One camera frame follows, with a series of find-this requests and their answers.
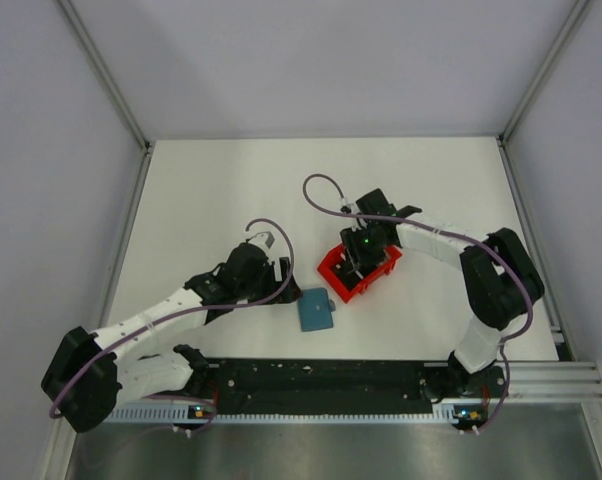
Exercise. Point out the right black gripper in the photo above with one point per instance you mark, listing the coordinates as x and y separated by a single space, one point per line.
356 259

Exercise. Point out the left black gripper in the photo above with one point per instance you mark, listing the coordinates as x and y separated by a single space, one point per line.
289 294

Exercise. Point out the blue leather card holder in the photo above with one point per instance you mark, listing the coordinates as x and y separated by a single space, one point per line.
315 310

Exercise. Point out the red plastic bin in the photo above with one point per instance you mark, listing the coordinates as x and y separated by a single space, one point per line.
334 269

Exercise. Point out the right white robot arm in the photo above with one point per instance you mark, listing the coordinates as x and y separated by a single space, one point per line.
500 278

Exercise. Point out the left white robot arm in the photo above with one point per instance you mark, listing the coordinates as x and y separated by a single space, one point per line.
94 372

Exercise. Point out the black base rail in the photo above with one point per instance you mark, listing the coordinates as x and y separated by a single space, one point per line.
324 387

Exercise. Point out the grey slotted cable duct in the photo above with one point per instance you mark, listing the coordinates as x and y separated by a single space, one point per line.
193 414

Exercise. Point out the aluminium frame rail right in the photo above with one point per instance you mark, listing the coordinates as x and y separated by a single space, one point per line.
554 382

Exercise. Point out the left aluminium frame post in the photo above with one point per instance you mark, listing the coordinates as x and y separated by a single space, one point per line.
103 73

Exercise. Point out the aluminium frame post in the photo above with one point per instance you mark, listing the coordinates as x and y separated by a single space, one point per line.
577 14
103 73

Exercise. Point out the right aluminium frame post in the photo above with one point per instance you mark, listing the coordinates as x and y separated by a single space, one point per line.
577 14

